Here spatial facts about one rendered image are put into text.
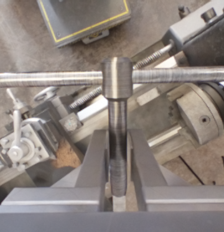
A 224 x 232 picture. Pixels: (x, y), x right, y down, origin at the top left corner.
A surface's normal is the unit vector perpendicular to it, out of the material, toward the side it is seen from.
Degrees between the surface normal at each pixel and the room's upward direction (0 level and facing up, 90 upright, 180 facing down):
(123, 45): 0
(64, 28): 0
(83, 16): 0
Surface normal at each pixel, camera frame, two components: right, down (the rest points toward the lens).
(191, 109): -0.27, -0.20
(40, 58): -0.07, 0.18
